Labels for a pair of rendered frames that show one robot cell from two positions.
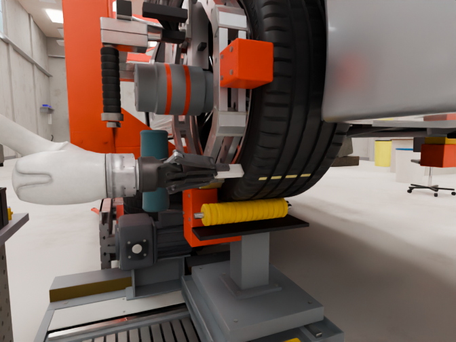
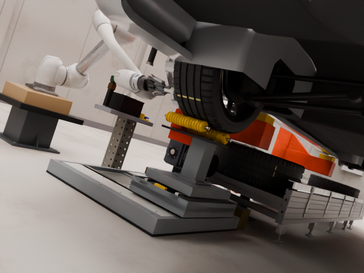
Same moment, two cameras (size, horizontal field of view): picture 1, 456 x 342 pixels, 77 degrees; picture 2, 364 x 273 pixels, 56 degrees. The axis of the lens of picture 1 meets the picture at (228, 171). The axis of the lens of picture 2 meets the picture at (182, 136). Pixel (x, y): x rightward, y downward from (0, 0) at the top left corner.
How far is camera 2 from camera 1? 1.59 m
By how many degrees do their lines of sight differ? 58
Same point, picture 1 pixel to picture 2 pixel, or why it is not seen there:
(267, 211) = (192, 123)
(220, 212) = (171, 114)
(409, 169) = not seen: outside the picture
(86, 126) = not seen: hidden behind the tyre
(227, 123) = (167, 65)
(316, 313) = (187, 189)
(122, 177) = (134, 79)
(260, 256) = (195, 160)
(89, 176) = (126, 76)
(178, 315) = not seen: hidden behind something
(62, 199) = (119, 82)
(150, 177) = (141, 82)
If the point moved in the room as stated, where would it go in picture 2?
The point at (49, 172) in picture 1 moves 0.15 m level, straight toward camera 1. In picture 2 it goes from (119, 73) to (103, 64)
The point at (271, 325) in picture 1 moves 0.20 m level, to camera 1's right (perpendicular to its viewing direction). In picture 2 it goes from (163, 177) to (184, 190)
